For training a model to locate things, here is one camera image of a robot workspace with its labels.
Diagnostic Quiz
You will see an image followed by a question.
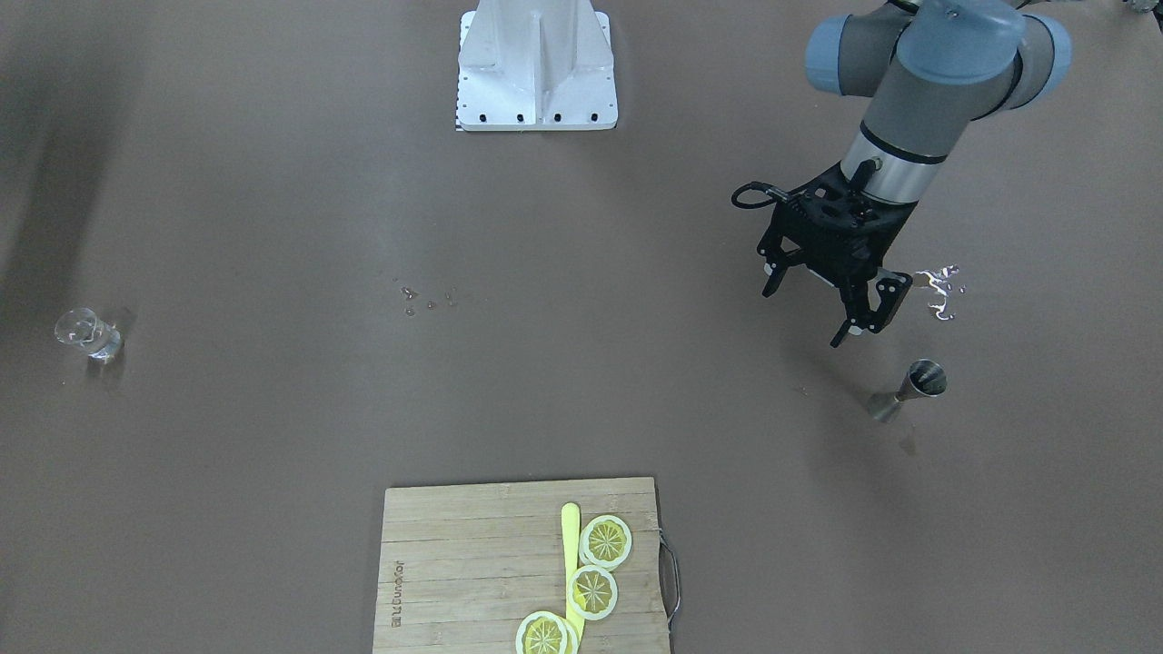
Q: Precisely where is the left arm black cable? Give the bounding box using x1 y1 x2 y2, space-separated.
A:
732 182 793 209

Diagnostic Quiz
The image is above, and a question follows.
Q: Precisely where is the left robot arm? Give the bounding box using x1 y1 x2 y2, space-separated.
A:
740 1 1073 347

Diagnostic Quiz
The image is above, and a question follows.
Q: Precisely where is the lemon slice three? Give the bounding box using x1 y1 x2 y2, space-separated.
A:
512 611 579 654

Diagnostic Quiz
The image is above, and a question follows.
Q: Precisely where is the lemon slice one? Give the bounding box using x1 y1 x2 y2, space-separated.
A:
579 514 634 571

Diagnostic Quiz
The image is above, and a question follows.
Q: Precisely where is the yellow plastic knife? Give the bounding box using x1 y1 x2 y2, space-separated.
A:
561 502 585 644

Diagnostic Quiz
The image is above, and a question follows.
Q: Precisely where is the lemon slice two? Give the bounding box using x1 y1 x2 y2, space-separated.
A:
566 564 620 621

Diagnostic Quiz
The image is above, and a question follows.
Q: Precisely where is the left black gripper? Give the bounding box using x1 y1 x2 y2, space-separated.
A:
759 163 916 348

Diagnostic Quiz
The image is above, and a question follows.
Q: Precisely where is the white camera post base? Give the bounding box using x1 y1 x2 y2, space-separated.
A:
454 1 619 133

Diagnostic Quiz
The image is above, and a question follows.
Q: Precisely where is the steel measuring jigger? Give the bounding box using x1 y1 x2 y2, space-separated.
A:
866 358 948 422

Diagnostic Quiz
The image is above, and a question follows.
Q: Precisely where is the clear glass shaker cup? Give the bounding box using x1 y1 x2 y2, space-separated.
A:
53 310 122 362

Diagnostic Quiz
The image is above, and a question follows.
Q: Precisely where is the bamboo cutting board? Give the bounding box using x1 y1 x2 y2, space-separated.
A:
373 477 672 653

